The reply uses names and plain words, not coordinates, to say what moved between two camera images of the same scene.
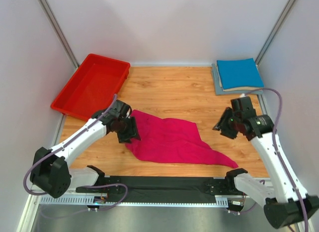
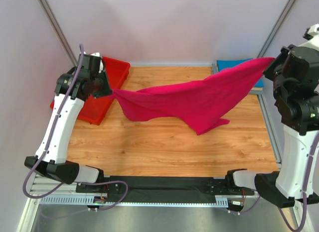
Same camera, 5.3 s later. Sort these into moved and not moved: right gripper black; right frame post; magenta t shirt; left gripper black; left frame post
Moved: magenta t shirt; left gripper black; right gripper black
Not moved: left frame post; right frame post
